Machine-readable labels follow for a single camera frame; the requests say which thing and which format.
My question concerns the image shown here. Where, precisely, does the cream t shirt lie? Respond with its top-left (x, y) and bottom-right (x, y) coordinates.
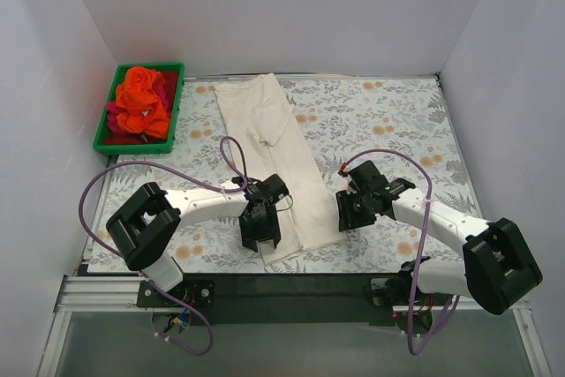
top-left (215, 74), bottom-right (345, 265)

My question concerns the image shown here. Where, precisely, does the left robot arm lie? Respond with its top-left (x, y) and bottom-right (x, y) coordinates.
top-left (106, 174), bottom-right (290, 306)

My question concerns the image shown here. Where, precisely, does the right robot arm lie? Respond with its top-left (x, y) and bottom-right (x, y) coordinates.
top-left (335, 161), bottom-right (543, 315)

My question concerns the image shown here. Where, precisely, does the floral table mat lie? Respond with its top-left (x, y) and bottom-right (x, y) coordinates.
top-left (87, 77), bottom-right (480, 273)

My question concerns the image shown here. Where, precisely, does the orange t shirt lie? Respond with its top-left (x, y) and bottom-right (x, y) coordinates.
top-left (112, 66), bottom-right (177, 138)

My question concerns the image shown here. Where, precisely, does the green plastic bin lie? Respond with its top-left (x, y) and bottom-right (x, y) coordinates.
top-left (93, 62), bottom-right (185, 155)

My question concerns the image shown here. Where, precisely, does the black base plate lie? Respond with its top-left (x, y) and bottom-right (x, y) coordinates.
top-left (136, 271), bottom-right (454, 328)

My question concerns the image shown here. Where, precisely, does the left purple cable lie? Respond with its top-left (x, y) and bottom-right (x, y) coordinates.
top-left (78, 136), bottom-right (248, 357)

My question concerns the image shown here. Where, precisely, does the aluminium frame rail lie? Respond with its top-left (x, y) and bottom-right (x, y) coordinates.
top-left (39, 275), bottom-right (551, 376)

